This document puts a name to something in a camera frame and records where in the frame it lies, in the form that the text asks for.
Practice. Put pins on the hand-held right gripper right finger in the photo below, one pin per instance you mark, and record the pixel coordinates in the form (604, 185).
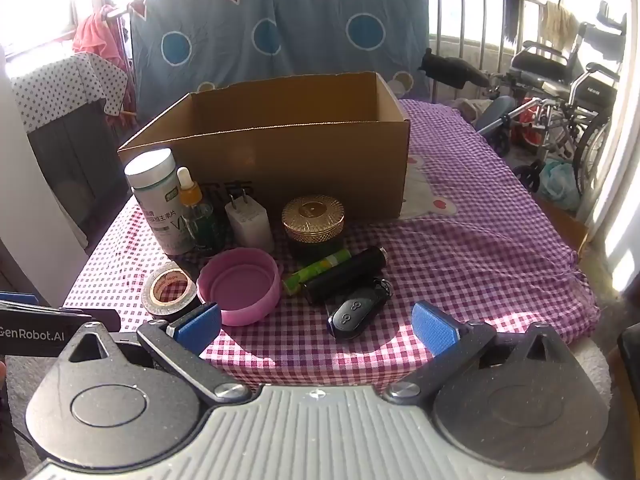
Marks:
(435, 332)

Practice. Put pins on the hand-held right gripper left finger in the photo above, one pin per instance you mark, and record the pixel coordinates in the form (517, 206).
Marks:
(200, 327)

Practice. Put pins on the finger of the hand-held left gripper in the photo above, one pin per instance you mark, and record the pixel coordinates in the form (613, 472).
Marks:
(20, 298)

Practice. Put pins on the black tape roll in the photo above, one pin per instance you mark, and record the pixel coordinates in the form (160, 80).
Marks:
(150, 305)

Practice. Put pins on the pink plastic lid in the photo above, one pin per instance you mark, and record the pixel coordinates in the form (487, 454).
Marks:
(235, 280)

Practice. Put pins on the black car key fob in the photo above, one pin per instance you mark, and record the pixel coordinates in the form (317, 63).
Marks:
(352, 312)

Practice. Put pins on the black flashlight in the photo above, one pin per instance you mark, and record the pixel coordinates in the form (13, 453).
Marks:
(345, 272)

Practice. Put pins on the white charger plug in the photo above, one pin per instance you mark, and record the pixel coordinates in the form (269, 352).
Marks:
(247, 225)

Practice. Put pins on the green tube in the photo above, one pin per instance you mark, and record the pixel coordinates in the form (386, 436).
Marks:
(315, 271)

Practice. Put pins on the green dropper bottle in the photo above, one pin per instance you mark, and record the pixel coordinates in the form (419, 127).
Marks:
(192, 195)

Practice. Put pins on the white supplement bottle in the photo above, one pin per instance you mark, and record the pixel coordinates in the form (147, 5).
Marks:
(150, 195)

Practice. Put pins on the gold lidded jar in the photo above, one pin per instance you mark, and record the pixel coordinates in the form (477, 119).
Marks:
(312, 217)

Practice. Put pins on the brown cardboard box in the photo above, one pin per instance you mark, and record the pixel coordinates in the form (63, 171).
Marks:
(325, 170)

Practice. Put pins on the purple checked tablecloth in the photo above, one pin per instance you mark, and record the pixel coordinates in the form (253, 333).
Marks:
(475, 260)

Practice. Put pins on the dark cabinet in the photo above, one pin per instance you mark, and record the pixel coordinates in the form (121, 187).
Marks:
(65, 160)

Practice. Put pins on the white fleece blanket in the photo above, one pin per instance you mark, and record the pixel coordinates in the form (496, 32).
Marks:
(592, 365)

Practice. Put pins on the flat cardboard piece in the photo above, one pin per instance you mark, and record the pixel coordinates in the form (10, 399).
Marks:
(565, 225)

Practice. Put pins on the light blue plastic bag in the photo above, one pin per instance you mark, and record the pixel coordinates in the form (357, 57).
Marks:
(560, 182)

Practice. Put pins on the white star printed cloth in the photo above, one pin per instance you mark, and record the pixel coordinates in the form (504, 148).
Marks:
(65, 85)

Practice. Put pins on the red bag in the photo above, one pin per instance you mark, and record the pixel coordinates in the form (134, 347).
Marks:
(530, 127)

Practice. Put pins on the black cloth item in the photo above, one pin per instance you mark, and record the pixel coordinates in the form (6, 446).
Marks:
(450, 70)

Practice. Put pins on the pink hanging clothing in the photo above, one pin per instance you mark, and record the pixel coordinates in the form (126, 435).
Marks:
(97, 35)

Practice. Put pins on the black wheelchair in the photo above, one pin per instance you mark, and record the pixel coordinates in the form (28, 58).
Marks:
(545, 67)

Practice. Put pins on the blue blanket with circles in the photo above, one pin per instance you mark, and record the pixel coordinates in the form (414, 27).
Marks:
(310, 25)

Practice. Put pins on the grey hanging cloth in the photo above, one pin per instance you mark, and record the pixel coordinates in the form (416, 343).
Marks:
(511, 15)

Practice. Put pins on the beige hanging towel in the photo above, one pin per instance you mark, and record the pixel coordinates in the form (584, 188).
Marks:
(560, 25)

